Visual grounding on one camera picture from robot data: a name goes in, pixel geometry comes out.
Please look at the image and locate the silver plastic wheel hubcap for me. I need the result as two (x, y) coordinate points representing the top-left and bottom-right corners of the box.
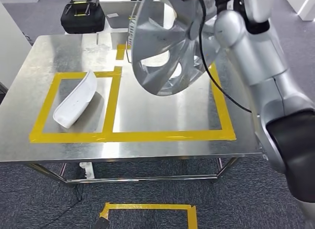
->
(127, 0), (222, 98)

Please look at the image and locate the steel workbench table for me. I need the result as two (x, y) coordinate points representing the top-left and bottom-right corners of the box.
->
(0, 33), (262, 186)

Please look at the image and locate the white plastic cover part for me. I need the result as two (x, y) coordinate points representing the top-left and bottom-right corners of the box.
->
(53, 69), (98, 130)

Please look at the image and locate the pale side table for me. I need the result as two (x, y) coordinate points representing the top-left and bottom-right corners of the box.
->
(64, 0), (178, 49)

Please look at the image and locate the white furniture block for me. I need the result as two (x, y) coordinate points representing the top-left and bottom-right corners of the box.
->
(283, 0), (315, 22)

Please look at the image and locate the black carrying case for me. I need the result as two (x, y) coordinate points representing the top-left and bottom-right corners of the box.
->
(60, 0), (106, 34)

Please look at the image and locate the white power strip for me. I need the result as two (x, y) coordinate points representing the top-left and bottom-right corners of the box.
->
(79, 162), (96, 180)

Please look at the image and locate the black robot foot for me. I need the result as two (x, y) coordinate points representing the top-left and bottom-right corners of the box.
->
(94, 217), (110, 229)

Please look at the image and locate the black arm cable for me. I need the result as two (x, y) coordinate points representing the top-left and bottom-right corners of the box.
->
(197, 0), (252, 114)

